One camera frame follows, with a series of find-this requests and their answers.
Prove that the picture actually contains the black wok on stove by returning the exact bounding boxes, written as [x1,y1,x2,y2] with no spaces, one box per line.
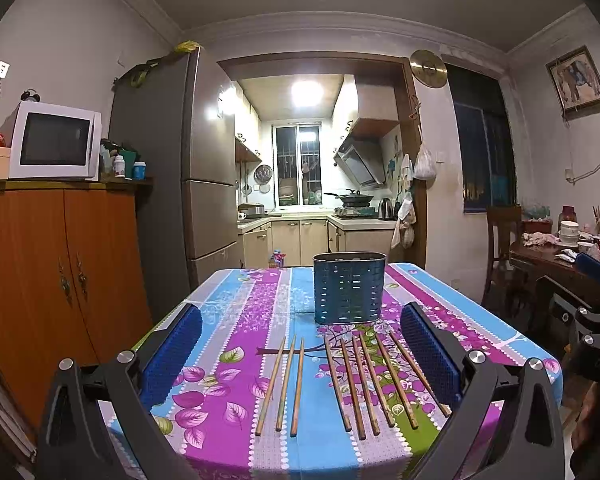
[324,190,373,207]

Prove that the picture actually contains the kitchen window with bars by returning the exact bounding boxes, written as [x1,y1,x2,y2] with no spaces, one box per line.
[273,125,323,207]

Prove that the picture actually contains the framed elephant picture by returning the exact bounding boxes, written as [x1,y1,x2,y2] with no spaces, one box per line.
[546,46,600,120]

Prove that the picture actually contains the white medicine bottle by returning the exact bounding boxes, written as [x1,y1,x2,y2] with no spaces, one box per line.
[114,154,125,178]

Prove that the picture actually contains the orange wooden cabinet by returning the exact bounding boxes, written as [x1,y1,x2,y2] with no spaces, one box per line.
[0,181,152,434]

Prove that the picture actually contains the wooden dining chair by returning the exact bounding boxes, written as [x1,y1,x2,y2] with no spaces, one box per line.
[481,205,524,309]

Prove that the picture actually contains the steel electric kettle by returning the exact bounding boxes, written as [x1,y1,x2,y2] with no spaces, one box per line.
[378,197,396,221]

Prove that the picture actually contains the grey three-door refrigerator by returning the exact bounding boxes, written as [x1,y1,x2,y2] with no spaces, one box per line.
[108,48,240,320]

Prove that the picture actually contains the stack of white bowls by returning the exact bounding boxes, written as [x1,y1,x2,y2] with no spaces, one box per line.
[558,220,580,247]

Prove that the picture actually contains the wooden chopstick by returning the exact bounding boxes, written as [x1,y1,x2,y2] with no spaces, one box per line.
[352,337,380,436]
[323,335,352,432]
[275,335,297,432]
[289,337,304,438]
[340,338,366,441]
[389,332,452,418]
[358,335,396,428]
[254,336,286,437]
[375,334,418,430]

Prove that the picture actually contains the beige kitchen base cabinets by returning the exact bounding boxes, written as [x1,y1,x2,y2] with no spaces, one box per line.
[238,212,404,269]

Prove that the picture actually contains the blue lidded cup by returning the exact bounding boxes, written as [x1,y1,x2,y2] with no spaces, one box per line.
[132,160,146,181]

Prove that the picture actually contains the blue perforated utensil holder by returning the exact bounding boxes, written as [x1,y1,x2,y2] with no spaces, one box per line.
[313,252,387,325]

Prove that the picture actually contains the steel range hood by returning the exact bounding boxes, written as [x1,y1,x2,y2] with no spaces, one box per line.
[334,140,386,188]

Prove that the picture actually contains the white hanging plastic bag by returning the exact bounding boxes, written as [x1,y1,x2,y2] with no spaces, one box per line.
[413,143,438,181]

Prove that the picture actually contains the dark window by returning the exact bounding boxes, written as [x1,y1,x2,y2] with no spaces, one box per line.
[448,65,516,212]

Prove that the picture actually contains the colourful floral tablecloth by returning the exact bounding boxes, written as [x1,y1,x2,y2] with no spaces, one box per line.
[148,263,564,479]

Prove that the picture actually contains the round gold wall clock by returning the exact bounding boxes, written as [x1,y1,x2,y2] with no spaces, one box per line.
[410,49,448,89]

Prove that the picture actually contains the white microwave oven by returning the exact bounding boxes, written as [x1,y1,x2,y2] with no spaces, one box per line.
[0,101,102,181]

